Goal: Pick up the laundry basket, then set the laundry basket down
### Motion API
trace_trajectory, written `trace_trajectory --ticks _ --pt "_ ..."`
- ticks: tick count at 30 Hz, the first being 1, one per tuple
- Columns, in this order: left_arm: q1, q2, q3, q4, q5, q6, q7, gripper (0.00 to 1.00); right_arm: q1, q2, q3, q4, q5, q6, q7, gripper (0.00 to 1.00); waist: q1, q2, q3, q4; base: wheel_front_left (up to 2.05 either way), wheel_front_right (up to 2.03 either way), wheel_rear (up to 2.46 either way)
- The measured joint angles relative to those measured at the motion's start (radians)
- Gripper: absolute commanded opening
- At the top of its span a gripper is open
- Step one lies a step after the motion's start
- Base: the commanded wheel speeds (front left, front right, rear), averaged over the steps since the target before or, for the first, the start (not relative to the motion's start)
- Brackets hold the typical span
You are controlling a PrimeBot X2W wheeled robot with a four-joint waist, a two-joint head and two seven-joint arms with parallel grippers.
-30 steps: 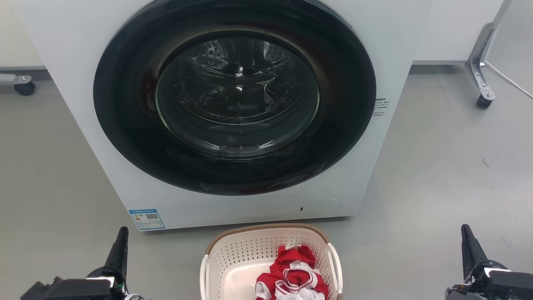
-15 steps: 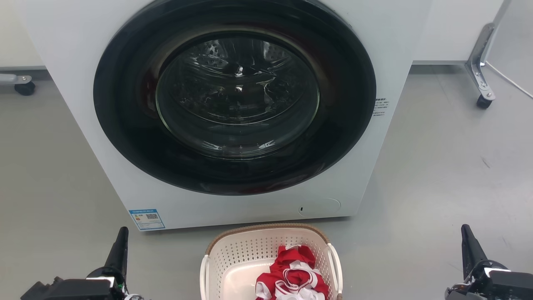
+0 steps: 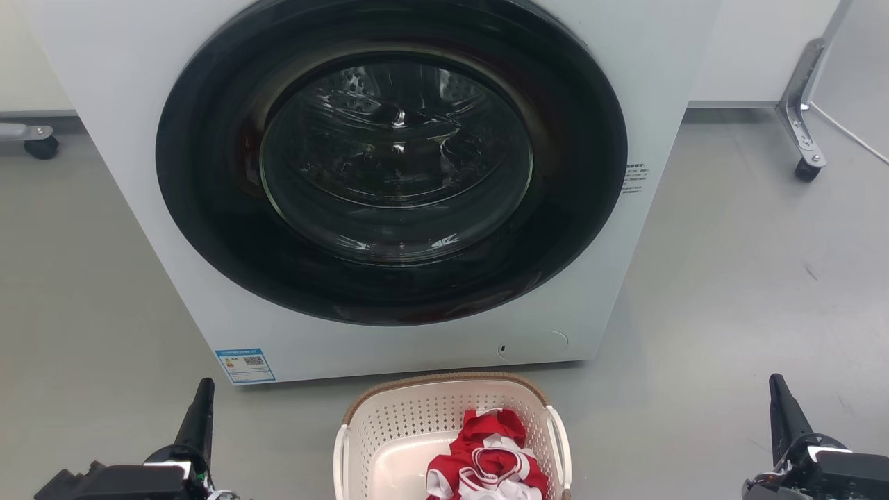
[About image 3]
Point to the black caster wheel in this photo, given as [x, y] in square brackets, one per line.
[806, 170]
[42, 147]

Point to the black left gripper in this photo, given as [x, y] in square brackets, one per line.
[125, 482]

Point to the blue energy label sticker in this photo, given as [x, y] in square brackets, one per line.
[244, 365]

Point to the cream perforated laundry basket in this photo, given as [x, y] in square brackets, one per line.
[396, 430]

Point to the white front-load washing machine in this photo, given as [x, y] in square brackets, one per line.
[104, 83]

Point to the red and white garment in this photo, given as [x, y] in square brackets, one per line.
[486, 437]

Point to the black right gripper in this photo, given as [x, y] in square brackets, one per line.
[833, 479]

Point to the dark round washer door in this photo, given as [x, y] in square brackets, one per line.
[208, 208]

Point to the silver caster leg bracket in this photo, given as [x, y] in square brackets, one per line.
[799, 104]
[28, 132]

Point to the white partition panel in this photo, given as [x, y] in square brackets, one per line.
[28, 62]
[757, 48]

